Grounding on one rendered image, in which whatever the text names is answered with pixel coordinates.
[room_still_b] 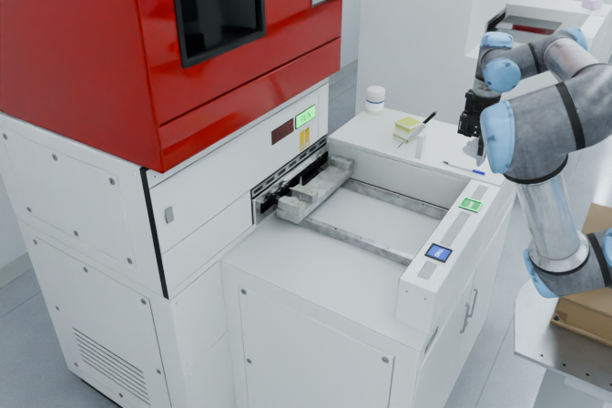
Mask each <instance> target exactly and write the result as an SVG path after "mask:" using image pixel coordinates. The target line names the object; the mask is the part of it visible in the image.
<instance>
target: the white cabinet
mask: <svg viewBox="0 0 612 408"><path fill-rule="evenodd" d="M515 194H516V190H515V187H514V188H513V189H512V191H511V193H510V195H509V196H508V198H507V200H506V202H505V204H504V206H503V207H502V208H501V210H500V212H499V213H498V215H497V217H496V219H495V221H494V223H493V226H492V228H491V229H490V231H489V232H488V234H487V236H486V237H485V239H484V242H483V243H482V245H481V247H480V249H479V250H478V251H477V253H476V255H475V256H474V259H473V261H472V262H471V264H470V266H469V267H468V269H467V271H466V273H465V274H464V276H463V278H462V279H461V281H460V283H459V285H458V286H457V288H456V290H455V292H454V294H453V296H452V297H451V299H450V300H449V302H448V303H447V305H446V307H445V309H444V311H443V313H442V315H441V316H440V318H439V320H438V322H437V323H436V324H435V326H434V327H433V330H432V332H431V333H430V335H429V337H428V339H427V340H426V342H425V344H424V346H423V348H422V349H421V351H420V352H418V351H415V350H413V349H411V348H409V347H407V346H405V345H402V344H400V343H399V342H396V341H393V340H391V339H389V338H387V337H385V336H383V335H381V334H379V333H377V332H375V331H371V330H369V329H367V328H365V327H363V326H361V325H359V324H357V323H355V322H353V321H349V320H347V319H345V318H343V317H342V316H340V315H337V314H335V313H333V312H331V311H327V310H325V309H323V308H322V307H320V306H318V305H315V304H313V303H311V302H309V301H306V300H304V299H302V298H300V297H298V296H296V295H293V294H291V293H289V292H287V291H284V290H282V289H280V288H278V287H276V286H274V285H271V284H269V283H268V282H266V281H264V280H260V279H258V278H256V277H254V276H252V275H249V274H248V273H246V272H244V271H242V270H238V269H236V268H234V267H232V266H230V265H228V264H226V263H224V262H222V261H221V262H220V263H221V272H222V280H223V289H224V298H225V306H226V314H227V324H228V332H229V348H230V357H231V365H232V374H233V382H234V391H235V400H236V408H444V406H445V404H446V402H447V399H448V397H449V395H450V393H451V391H452V389H453V388H454V385H455V383H456V380H457V378H458V376H459V374H460V372H461V370H462V369H463V367H464V363H465V361H466V359H467V357H468V355H469V353H470V351H471V350H472V348H473V345H474V342H475V340H476V338H477V336H478V334H479V332H480V331H481V328H482V326H483V324H484V322H485V317H486V314H487V310H488V306H489V302H490V299H491V294H492V290H493V287H494V283H495V276H496V273H497V269H498V265H499V261H500V257H501V253H502V249H503V246H504V242H505V235H506V232H507V228H508V224H509V220H510V216H511V212H512V208H513V205H514V201H515Z"/></svg>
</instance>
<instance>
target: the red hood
mask: <svg viewBox="0 0 612 408"><path fill-rule="evenodd" d="M341 44H342V0H0V111H1V112H3V113H6V114H7V115H10V116H13V117H17V118H19V119H22V120H24V121H26V122H29V123H31V124H34V125H37V126H39V127H41V128H45V129H48V130H50V131H53V132H55V133H57V134H60V135H62V136H65V137H67V138H72V139H74V140H76V141H78V142H81V143H84V144H86V145H89V146H90V147H93V148H97V149H100V150H102V151H105V152H107V153H109V154H112V155H114V156H117V157H119V158H123V159H125V160H128V161H130V162H133V163H136V164H138V165H140V166H142V167H145V168H149V169H152V170H154V171H157V172H158V173H161V174H164V173H165V172H167V171H169V170H170V169H172V168H174V167H176V166H177V165H179V164H180V163H182V162H184V161H185V160H187V159H189V158H191V157H193V156H195V155H196V154H198V153H199V152H200V151H202V150H204V149H206V148H208V147H210V146H211V145H213V144H215V143H217V142H218V141H220V140H222V139H223V138H225V137H226V136H228V135H230V134H232V133H233V132H235V131H237V130H238V129H240V128H242V127H244V126H246V125H248V124H249V123H250V122H252V121H253V120H255V119H257V118H259V117H261V116H263V115H264V114H266V113H268V112H269V111H271V110H273V109H274V108H275V107H278V106H279V105H281V104H283V103H285V102H286V101H288V100H290V99H291V98H293V97H295V96H297V95H299V94H300V93H301V92H303V91H305V90H306V89H308V88H310V87H312V86H314V85H316V84H317V83H319V82H321V81H322V80H323V79H325V78H327V77H329V76H331V75H332V74H334V73H336V72H337V71H339V70H340V69H341Z"/></svg>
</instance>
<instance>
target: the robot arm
mask: <svg viewBox="0 0 612 408"><path fill-rule="evenodd" d="M512 45H513V37H512V36H510V35H509V34H507V33H502V32H489V33H485V34H484V35H483V36H482V40H481V44H480V46H479V54H478V59H477V65H476V70H475V76H474V85H473V89H471V88H470V89H469V90H468V92H466V93H465V98H466V101H465V107H464V111H463V113H462V115H461V116H460V118H459V125H458V130H457V134H461V135H464V136H465V137H469V138H471V137H475V138H474V139H473V140H471V141H468V142H467V144H466V146H464V147H463V152H464V153H465V154H466V155H468V156H470V157H472V158H475V159H476V166H477V167H480V166H481V165H482V164H483V163H484V161H485V158H486V156H487V159H488V163H489V166H490V169H491V171H492V172H493V173H494V174H498V173H499V174H502V175H503V176H504V177H505V178H506V179H507V180H509V181H511V182H513V183H514V185H515V190H516V193H517V196H518V198H519V201H520V204H521V207H522V210H523V212H524V215H525V220H526V223H527V226H528V228H529V231H530V234H531V237H532V239H531V240H530V243H529V247H528V248H527V249H525V250H524V251H523V257H524V261H525V265H526V268H527V271H528V273H529V276H530V278H531V279H532V282H533V283H534V285H535V288H536V290H537V291H538V293H539V294H540V295H541V296H542V297H544V298H547V299H550V298H555V297H557V298H562V297H564V296H566V295H570V294H575V293H579V292H584V291H592V290H597V289H601V288H605V287H608V288H611V289H612V228H611V229H604V230H600V231H596V232H592V233H588V234H585V235H583V234H582V233H581V232H580V231H579V230H577V229H576V223H575V220H574V216H573V212H572V209H571V205H570V200H569V197H568V193H567V189H566V183H565V178H564V174H563V170H564V169H565V167H566V165H567V162H568V153H571V152H574V151H577V150H580V149H583V148H589V147H592V146H594V145H595V144H597V143H599V142H601V141H603V140H605V139H606V138H608V137H609V136H611V135H612V65H610V64H608V63H600V62H599V61H598V60H596V59H595V58H594V57H593V56H591V55H590V54H589V53H588V48H587V41H586V39H585V36H584V34H583V33H582V30H581V29H580V28H579V27H576V26H574V27H571V28H568V29H563V30H560V31H559V32H558V33H555V34H552V35H550V36H546V37H543V38H541V39H538V40H536V41H533V42H531V43H528V44H525V45H522V46H519V47H516V48H513V47H512ZM546 71H550V72H551V73H552V75H553V76H554V77H555V78H556V80H557V81H558V83H557V84H554V85H551V86H548V87H543V88H541V89H538V90H536V91H533V92H530V93H527V94H524V95H522V96H519V97H514V98H511V99H508V100H502V101H500V100H501V95H502V94H503V93H505V92H509V91H511V90H513V89H514V88H515V87H516V86H517V85H518V83H519V81H520V80H523V79H526V78H529V77H533V76H536V75H538V74H541V73H544V72H546ZM499 101H500V102H499ZM464 114H466V115H464ZM460 123H461V126H460ZM459 128H460V129H459Z"/></svg>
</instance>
